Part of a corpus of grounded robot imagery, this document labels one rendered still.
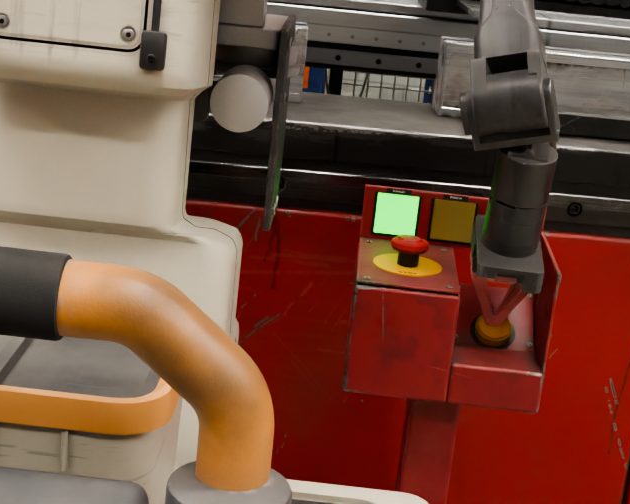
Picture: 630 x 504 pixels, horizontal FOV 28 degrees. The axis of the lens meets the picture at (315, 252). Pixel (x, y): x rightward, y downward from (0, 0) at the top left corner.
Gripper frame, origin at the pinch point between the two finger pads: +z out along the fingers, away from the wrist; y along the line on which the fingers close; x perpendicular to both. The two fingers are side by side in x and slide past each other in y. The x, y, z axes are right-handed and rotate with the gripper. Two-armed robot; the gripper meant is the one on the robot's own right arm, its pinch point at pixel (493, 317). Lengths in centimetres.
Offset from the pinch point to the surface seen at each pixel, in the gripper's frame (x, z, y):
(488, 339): 0.2, 1.9, -1.3
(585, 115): -11.2, -8.4, 35.2
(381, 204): 12.9, -5.7, 10.6
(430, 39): 8, -4, 65
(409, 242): 9.8, -7.1, 1.0
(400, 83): 1, 165, 440
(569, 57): -8.8, -13.1, 41.8
